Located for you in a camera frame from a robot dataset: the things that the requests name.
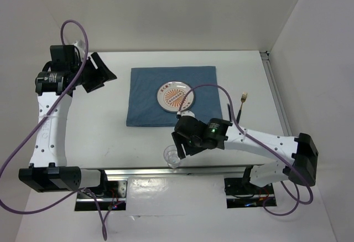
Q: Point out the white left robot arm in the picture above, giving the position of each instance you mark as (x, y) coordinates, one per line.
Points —
(48, 170)

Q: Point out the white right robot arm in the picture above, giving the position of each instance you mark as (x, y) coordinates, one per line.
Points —
(294, 158)

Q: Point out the dark handled knife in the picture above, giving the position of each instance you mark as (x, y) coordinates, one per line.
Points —
(229, 112)

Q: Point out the aluminium rail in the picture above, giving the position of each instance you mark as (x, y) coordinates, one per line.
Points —
(279, 98)
(115, 173)

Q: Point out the aluminium right side rail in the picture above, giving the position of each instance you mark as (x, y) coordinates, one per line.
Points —
(279, 98)

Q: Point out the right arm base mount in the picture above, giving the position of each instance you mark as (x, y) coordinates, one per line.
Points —
(239, 195)

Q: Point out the clear plastic cup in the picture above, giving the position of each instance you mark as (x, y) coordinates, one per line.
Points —
(171, 156)

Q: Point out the aluminium front rail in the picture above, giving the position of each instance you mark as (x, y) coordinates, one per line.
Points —
(115, 173)

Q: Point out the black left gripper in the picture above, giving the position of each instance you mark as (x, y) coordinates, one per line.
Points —
(107, 75)

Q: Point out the orange patterned plate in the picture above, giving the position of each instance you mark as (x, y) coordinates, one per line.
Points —
(171, 96)

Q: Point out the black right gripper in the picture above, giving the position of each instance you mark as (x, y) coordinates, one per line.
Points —
(177, 140)

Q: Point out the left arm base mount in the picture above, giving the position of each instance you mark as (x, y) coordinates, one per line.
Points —
(110, 195)

